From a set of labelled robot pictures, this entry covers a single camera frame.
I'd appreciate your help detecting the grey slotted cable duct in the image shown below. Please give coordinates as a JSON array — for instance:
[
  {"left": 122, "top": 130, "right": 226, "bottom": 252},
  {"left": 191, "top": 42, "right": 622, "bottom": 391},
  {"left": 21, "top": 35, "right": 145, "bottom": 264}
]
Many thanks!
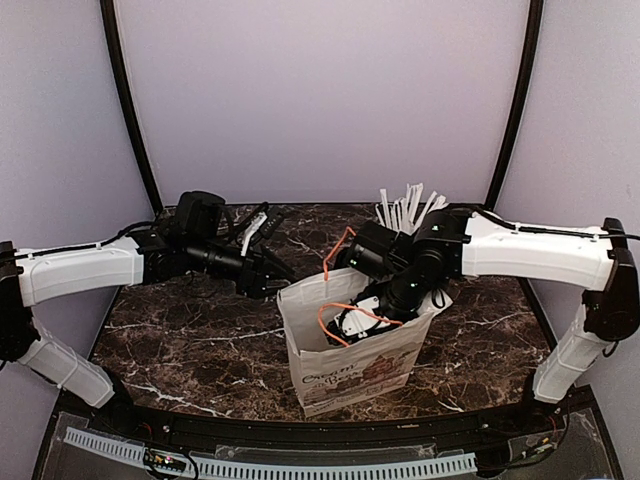
[{"left": 63, "top": 427, "right": 477, "bottom": 479}]

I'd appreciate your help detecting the stack of black lids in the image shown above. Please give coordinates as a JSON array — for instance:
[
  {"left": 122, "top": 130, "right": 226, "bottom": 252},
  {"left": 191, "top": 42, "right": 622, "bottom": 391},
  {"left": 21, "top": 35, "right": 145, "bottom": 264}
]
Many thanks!
[{"left": 333, "top": 249, "right": 350, "bottom": 269}]

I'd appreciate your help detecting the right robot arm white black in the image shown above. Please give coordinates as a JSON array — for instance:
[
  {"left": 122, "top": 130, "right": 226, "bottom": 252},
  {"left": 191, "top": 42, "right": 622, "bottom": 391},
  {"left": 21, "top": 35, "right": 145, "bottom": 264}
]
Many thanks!
[{"left": 337, "top": 203, "right": 639, "bottom": 434}]

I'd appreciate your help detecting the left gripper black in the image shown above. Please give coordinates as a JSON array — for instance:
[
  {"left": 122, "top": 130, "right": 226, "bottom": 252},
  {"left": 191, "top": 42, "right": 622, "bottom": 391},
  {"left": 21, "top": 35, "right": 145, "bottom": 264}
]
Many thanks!
[{"left": 187, "top": 235, "right": 300, "bottom": 299}]

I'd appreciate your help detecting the black front table rail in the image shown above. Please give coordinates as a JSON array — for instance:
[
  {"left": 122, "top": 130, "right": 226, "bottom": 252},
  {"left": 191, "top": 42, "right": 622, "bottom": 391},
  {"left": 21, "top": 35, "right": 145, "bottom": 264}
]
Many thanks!
[{"left": 90, "top": 367, "right": 558, "bottom": 451}]

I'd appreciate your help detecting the white paper takeout bag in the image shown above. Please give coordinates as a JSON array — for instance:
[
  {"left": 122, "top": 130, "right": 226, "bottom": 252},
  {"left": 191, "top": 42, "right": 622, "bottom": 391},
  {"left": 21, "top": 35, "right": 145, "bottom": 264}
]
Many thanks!
[{"left": 276, "top": 227, "right": 454, "bottom": 419}]

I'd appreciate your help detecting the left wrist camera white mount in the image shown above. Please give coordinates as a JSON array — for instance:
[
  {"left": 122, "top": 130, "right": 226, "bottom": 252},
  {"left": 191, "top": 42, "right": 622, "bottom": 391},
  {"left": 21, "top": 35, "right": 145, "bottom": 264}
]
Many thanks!
[{"left": 234, "top": 202, "right": 285, "bottom": 257}]

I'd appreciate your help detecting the bundle of wrapped white straws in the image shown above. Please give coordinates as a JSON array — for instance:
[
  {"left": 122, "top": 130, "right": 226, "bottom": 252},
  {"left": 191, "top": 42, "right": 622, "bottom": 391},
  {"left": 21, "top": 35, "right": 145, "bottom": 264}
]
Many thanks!
[{"left": 375, "top": 183, "right": 448, "bottom": 235}]

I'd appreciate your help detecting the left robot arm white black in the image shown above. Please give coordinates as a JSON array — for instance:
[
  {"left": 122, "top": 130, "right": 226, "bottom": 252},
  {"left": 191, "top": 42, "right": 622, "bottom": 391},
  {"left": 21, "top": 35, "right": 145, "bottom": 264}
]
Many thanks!
[{"left": 1, "top": 191, "right": 295, "bottom": 436}]

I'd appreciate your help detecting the right black frame post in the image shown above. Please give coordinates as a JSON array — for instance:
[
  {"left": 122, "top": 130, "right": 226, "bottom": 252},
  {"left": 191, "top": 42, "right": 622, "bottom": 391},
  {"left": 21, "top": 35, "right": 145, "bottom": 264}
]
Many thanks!
[{"left": 484, "top": 0, "right": 545, "bottom": 210}]

